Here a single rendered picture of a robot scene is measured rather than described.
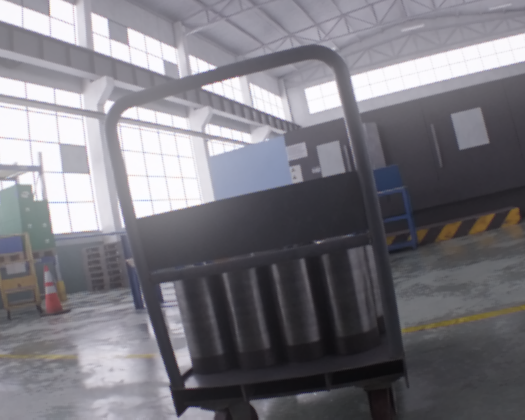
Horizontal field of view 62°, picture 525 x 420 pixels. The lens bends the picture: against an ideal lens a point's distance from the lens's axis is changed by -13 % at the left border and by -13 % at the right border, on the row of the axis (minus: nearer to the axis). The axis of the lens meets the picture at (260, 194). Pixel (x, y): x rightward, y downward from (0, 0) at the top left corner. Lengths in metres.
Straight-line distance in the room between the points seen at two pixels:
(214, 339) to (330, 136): 6.45
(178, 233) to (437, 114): 6.48
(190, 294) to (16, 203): 8.14
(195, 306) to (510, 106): 6.58
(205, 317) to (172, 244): 0.25
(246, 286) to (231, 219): 0.22
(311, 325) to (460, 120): 6.30
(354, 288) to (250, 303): 0.26
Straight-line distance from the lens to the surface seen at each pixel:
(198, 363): 1.32
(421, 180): 7.25
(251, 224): 1.07
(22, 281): 7.61
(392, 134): 7.39
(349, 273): 1.20
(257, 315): 1.25
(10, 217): 9.46
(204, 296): 1.27
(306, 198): 1.04
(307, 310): 1.22
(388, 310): 1.08
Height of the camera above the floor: 0.59
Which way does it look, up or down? 4 degrees up
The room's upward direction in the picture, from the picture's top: 11 degrees counter-clockwise
